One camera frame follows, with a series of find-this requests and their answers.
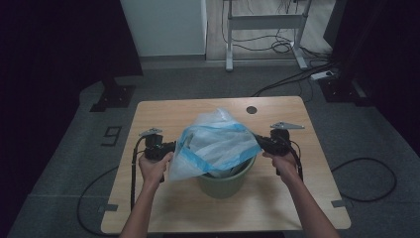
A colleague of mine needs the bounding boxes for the left hand-held gripper black cable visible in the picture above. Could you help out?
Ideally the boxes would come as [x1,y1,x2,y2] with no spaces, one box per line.
[76,135,149,238]

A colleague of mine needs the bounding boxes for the person's left hand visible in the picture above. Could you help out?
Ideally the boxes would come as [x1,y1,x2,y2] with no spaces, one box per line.
[138,152,174,188]

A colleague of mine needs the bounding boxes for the black floor cable bundle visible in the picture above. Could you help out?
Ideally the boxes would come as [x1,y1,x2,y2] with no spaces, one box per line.
[220,0,340,98]

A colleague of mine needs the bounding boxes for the white power strip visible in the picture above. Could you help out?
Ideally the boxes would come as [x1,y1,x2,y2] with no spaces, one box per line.
[309,69,336,81]

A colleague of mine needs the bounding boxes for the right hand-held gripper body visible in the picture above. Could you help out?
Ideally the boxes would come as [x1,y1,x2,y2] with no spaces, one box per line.
[268,121,306,157]

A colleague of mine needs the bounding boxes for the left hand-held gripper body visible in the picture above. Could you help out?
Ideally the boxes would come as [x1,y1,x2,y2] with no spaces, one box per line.
[138,127,170,164]

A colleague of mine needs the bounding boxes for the green plastic bin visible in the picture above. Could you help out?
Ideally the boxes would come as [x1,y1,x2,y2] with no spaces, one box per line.
[196,154,258,200]

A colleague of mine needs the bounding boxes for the person's right hand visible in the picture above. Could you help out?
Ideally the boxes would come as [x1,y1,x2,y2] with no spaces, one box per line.
[262,152,300,186]

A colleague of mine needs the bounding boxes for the white cabinet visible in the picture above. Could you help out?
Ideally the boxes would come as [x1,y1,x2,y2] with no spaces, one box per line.
[119,0,209,59]

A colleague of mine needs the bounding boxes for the white metal desk frame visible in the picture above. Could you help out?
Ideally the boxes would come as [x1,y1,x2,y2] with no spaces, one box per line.
[222,0,313,72]

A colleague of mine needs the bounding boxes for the hand-held gripper black cable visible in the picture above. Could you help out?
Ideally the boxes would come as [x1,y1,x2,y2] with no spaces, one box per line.
[287,139,398,203]
[76,135,149,238]

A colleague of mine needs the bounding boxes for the black stand base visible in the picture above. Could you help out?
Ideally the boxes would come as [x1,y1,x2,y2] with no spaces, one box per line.
[318,76,374,107]
[89,76,138,114]

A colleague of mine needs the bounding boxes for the white bag with blue band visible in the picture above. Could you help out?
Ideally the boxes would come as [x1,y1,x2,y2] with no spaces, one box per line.
[167,106,264,182]

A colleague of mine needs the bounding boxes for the right hand-held gripper black cable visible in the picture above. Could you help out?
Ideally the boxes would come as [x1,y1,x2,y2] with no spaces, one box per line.
[287,139,398,203]

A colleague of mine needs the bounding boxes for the dark curtain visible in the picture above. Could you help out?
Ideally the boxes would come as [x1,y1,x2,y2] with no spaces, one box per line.
[0,0,144,140]
[322,0,420,158]

